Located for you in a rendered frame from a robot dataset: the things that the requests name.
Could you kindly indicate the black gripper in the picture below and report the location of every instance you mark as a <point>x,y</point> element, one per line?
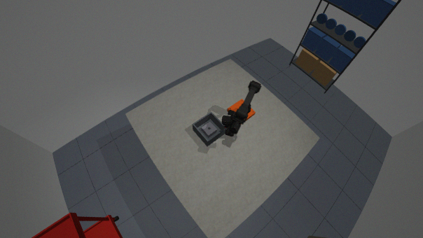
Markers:
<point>232,113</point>

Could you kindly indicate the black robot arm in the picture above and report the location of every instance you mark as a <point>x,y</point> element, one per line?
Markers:
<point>244,109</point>

